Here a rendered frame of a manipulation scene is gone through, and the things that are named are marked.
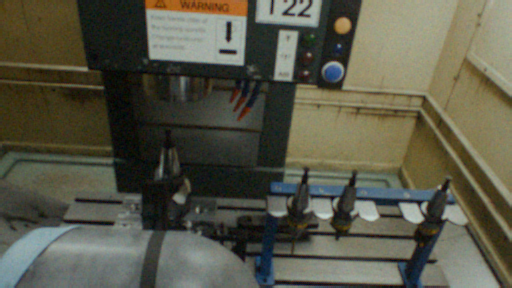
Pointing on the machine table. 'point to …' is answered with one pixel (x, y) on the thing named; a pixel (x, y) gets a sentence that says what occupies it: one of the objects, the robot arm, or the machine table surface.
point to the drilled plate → (181, 218)
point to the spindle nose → (176, 87)
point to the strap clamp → (229, 239)
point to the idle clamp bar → (264, 224)
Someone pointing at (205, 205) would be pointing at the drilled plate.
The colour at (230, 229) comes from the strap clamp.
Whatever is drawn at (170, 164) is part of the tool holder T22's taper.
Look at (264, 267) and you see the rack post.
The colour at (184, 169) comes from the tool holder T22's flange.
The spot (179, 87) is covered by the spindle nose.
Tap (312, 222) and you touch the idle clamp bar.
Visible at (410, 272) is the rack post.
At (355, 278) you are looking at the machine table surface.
